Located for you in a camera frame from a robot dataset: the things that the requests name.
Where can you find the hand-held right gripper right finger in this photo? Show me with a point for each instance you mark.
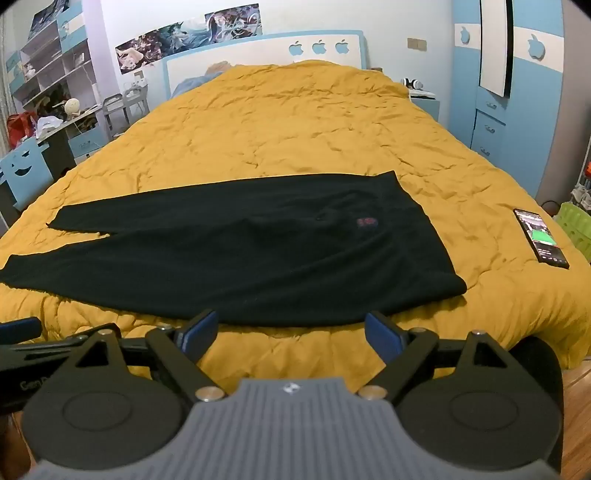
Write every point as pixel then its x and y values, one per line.
pixel 381 334

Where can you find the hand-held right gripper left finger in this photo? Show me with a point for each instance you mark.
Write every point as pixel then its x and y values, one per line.
pixel 203 332

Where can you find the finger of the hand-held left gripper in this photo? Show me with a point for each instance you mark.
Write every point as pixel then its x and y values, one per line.
pixel 21 330

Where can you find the black pants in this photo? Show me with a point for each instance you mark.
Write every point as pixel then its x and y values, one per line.
pixel 231 254

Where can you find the blue smiley chair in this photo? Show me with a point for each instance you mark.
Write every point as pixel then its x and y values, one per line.
pixel 23 166

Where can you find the black smartphone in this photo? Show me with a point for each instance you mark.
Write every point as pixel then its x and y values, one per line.
pixel 540 237

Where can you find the red bag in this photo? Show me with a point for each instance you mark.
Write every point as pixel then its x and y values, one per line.
pixel 21 129

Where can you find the cluttered desk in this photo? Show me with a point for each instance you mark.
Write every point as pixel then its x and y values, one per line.
pixel 78 134

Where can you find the yellow blanket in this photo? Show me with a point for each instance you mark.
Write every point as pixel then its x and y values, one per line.
pixel 277 129

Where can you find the green plastic basket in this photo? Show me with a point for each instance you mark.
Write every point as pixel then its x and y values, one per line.
pixel 575 230

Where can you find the white globe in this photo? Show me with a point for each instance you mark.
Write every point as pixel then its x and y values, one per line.
pixel 72 106

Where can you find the blue nightstand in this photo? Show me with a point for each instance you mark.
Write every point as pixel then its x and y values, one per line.
pixel 427 106

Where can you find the grey chair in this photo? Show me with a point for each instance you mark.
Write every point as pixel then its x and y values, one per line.
pixel 114 110
pixel 136 99

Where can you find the blue pillow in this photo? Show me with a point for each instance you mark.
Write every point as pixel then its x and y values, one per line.
pixel 194 83

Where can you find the storage rack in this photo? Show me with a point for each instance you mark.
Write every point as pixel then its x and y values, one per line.
pixel 584 184

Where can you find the white headphones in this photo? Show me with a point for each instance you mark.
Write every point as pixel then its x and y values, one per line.
pixel 413 84

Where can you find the blue and white wardrobe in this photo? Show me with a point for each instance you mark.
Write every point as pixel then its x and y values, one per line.
pixel 531 115

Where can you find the white and blue bookshelf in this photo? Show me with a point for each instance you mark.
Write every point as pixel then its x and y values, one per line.
pixel 51 60

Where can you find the white and blue headboard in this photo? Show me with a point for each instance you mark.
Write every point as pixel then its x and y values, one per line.
pixel 258 53

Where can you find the black framed mirror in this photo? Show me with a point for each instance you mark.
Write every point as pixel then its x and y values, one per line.
pixel 494 46

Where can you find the wall switch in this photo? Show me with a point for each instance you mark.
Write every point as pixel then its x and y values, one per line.
pixel 417 43

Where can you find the wall poster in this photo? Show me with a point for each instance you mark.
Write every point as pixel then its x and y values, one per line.
pixel 184 32

